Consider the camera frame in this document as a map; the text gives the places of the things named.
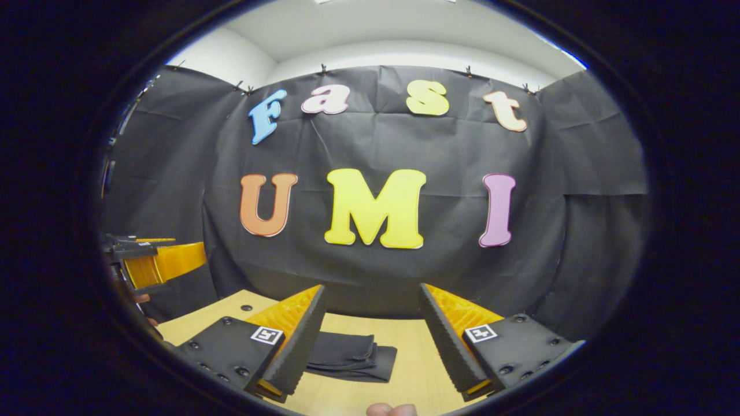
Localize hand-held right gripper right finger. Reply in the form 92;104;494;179
419;283;584;402

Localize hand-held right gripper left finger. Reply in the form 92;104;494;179
173;284;328;404

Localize black jeans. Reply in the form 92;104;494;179
305;331;398;384

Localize black backdrop cloth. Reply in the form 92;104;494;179
101;65;651;341

